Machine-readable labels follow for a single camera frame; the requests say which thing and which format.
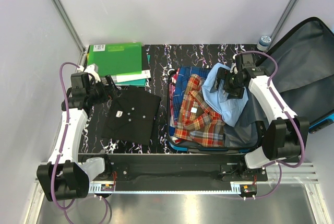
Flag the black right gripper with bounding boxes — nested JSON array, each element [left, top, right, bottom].
[[209, 67, 244, 100]]

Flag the light blue shirt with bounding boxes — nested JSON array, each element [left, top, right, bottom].
[[201, 63, 248, 127]]

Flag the black shirt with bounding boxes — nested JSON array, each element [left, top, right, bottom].
[[101, 86, 161, 146]]

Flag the brown plaid shirt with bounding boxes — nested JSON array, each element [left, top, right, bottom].
[[174, 74, 225, 147]]

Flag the blue plaid shirt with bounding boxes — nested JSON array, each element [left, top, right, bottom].
[[169, 66, 210, 141]]

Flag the blue suitcase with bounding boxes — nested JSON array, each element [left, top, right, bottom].
[[168, 17, 333, 152]]

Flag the pink camouflage shirt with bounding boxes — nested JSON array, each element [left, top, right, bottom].
[[169, 68, 180, 103]]

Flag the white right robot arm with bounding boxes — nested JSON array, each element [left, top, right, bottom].
[[211, 51, 309, 181]]

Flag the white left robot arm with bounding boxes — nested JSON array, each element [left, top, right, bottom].
[[37, 70, 114, 202]]

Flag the green plastic folder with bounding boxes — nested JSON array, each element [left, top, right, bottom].
[[87, 42, 142, 76]]

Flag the blue capped bottle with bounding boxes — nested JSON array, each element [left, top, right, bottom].
[[257, 36, 271, 52]]

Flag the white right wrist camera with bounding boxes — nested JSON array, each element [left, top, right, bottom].
[[230, 62, 238, 74]]

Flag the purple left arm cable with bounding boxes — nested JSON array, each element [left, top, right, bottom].
[[51, 61, 110, 224]]

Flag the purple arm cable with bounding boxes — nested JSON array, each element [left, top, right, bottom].
[[242, 50, 306, 201], [51, 61, 110, 224]]

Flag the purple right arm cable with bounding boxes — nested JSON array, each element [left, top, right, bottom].
[[242, 50, 306, 201]]

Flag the aluminium frame rail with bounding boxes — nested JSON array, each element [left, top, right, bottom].
[[52, 0, 86, 54]]

